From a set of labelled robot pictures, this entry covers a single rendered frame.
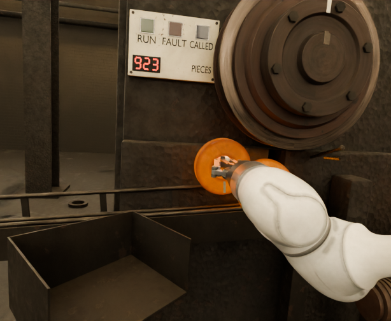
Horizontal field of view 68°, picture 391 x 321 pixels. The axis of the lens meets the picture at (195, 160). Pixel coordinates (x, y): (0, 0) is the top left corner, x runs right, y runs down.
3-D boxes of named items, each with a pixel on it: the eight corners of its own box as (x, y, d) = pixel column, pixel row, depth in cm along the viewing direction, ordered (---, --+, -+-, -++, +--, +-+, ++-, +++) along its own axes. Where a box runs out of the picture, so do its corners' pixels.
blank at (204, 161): (191, 139, 78) (194, 141, 75) (247, 135, 81) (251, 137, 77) (194, 193, 81) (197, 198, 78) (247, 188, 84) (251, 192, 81)
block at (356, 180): (319, 241, 100) (329, 172, 96) (341, 241, 101) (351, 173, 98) (341, 255, 90) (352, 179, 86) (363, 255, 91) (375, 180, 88)
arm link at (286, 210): (221, 191, 53) (265, 236, 56) (253, 228, 38) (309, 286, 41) (265, 149, 52) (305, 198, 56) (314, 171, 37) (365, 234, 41)
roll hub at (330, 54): (255, 112, 74) (266, -5, 70) (351, 119, 80) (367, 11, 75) (263, 112, 69) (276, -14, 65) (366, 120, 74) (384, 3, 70)
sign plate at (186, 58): (128, 76, 86) (130, 11, 83) (213, 83, 90) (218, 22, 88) (127, 74, 83) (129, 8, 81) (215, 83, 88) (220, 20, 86)
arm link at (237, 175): (280, 213, 56) (267, 202, 61) (286, 166, 54) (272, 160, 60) (235, 213, 54) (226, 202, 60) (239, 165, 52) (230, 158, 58)
